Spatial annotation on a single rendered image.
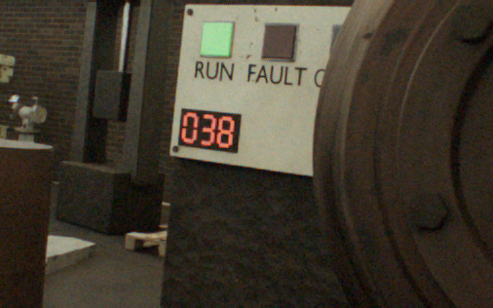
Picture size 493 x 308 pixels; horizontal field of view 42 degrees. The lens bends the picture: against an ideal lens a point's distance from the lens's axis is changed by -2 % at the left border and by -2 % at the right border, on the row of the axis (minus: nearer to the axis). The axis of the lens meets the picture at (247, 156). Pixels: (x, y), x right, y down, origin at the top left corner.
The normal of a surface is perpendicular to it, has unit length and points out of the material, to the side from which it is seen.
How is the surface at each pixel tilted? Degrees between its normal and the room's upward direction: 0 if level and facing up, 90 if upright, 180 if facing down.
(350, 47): 90
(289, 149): 90
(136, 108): 90
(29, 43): 90
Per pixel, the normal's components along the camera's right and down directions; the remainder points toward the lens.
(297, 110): -0.47, 0.00
